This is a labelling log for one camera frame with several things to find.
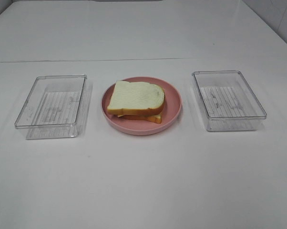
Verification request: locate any bread slice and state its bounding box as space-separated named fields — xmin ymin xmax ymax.
xmin=120 ymin=114 xmax=162 ymax=124
xmin=107 ymin=81 xmax=165 ymax=116

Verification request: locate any pink round plate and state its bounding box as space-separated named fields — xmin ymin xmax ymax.
xmin=101 ymin=77 xmax=182 ymax=135

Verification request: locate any clear plastic tray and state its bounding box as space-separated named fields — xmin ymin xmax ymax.
xmin=192 ymin=70 xmax=267 ymax=132
xmin=14 ymin=74 xmax=88 ymax=140

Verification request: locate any clear left plastic tray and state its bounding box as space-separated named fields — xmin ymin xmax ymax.
xmin=14 ymin=74 xmax=88 ymax=140

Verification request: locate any clear right plastic tray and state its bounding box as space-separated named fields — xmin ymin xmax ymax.
xmin=192 ymin=70 xmax=267 ymax=132

